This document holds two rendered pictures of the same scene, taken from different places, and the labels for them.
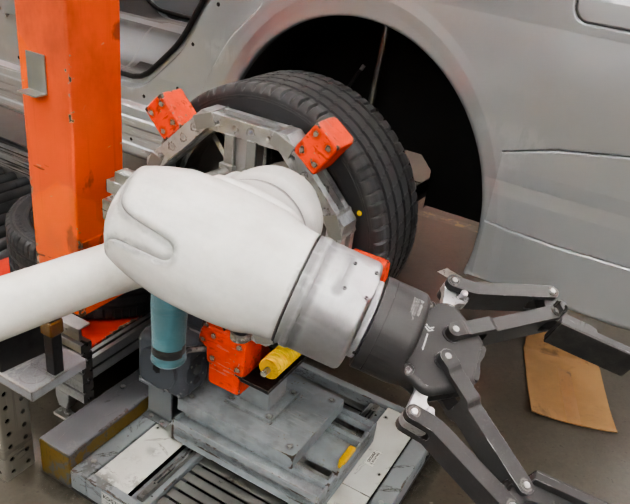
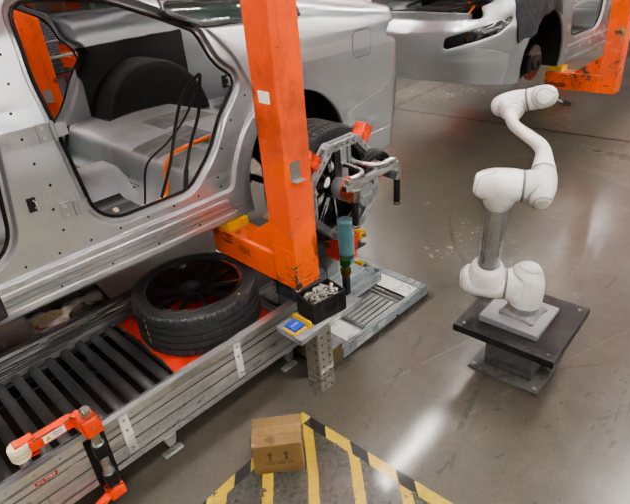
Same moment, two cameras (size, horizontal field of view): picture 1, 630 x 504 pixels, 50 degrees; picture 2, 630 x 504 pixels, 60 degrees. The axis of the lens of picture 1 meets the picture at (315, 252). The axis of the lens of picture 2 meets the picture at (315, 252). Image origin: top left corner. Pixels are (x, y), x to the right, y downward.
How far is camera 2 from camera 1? 291 cm
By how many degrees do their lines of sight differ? 60
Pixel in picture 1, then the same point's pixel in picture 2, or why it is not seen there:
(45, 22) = (298, 143)
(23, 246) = (226, 311)
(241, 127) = (344, 142)
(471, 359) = not seen: hidden behind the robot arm
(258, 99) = (329, 133)
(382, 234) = not seen: hidden behind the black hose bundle
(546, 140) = (356, 101)
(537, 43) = (347, 70)
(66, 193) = (311, 219)
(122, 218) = (553, 93)
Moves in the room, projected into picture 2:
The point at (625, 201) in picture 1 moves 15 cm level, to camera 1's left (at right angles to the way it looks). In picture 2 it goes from (377, 107) to (372, 114)
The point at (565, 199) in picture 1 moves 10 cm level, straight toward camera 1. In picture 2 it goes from (365, 117) to (378, 119)
